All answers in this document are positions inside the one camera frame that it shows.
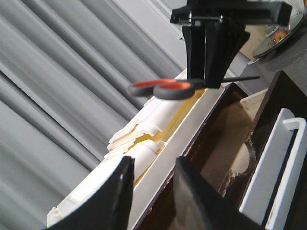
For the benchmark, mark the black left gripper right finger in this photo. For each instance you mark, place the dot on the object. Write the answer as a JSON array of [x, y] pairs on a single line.
[[199, 207]]

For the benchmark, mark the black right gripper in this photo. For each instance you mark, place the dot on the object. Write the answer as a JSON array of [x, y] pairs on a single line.
[[211, 51]]

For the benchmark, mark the grey orange scissors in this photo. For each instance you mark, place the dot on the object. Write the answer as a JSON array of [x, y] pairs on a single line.
[[167, 89]]

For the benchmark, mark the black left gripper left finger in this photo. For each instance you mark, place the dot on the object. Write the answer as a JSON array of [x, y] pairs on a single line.
[[101, 201]]

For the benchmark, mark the white plastic tray organizer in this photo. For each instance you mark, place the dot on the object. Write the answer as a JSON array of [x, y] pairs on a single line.
[[154, 137]]

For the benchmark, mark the round mirror with stand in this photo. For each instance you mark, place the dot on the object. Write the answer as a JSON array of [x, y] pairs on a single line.
[[278, 35]]

